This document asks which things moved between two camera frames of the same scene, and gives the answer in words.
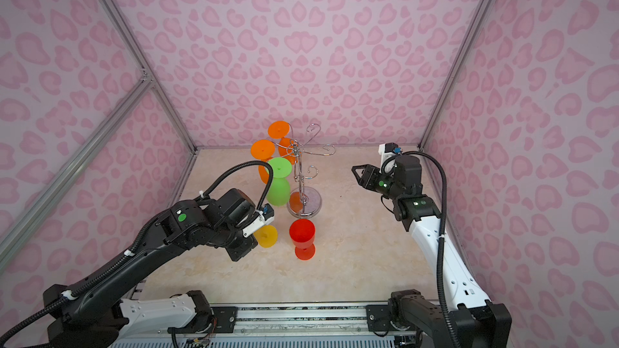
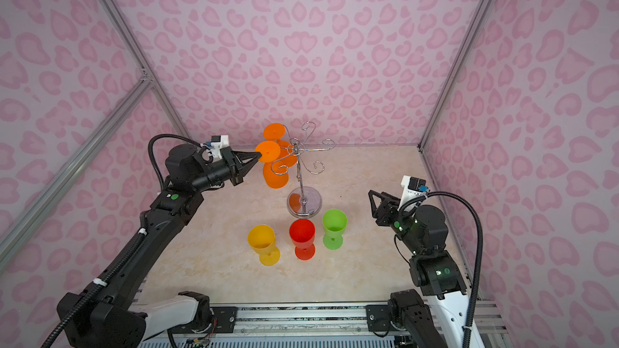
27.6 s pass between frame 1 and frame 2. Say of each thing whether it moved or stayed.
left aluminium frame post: stayed
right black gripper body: moved
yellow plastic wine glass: moved
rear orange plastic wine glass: stayed
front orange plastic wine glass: stayed
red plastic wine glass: stayed
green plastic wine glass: moved
